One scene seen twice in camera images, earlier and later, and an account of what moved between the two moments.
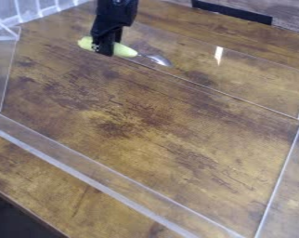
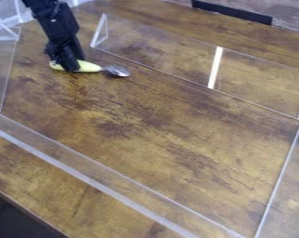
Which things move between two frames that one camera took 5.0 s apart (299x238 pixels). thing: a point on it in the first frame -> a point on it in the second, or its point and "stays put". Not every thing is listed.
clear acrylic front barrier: (140, 196) stays put
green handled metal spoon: (121, 50) -> (89, 67)
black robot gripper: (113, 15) -> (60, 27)
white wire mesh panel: (9, 13) stays put
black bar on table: (233, 12) stays put
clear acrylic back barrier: (259, 81) stays put
